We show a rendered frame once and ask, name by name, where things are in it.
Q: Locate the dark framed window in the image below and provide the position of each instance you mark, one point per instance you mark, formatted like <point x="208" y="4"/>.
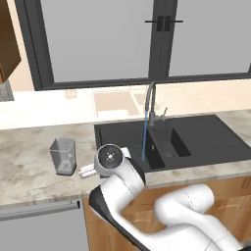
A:
<point x="98" y="42"/>

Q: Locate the wooden base cupboard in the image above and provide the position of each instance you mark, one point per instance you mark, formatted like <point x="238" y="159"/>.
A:
<point x="228" y="192"/>

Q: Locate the beige wall outlet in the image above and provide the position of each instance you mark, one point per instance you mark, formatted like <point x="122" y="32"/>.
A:
<point x="71" y="94"/>

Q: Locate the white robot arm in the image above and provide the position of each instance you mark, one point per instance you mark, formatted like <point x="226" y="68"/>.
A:
<point x="183" y="209"/>

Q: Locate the black kitchen sink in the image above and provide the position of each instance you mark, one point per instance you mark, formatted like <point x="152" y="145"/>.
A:
<point x="202" y="140"/>

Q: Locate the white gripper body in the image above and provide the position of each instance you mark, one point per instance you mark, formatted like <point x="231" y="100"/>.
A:
<point x="87" y="171"/>

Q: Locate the brown wall cupboard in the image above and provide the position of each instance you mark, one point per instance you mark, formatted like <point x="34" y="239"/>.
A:
<point x="8" y="39"/>

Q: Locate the grey dishwasher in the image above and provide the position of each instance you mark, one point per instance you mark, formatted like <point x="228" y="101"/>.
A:
<point x="39" y="232"/>

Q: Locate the grey appliance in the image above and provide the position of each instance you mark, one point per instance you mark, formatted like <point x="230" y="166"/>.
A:
<point x="6" y="92"/>

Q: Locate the blue water stream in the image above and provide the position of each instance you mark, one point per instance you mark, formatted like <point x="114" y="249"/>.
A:
<point x="144" y="137"/>

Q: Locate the grey sink faucet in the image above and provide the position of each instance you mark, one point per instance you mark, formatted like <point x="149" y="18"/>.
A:
<point x="151" y="98"/>

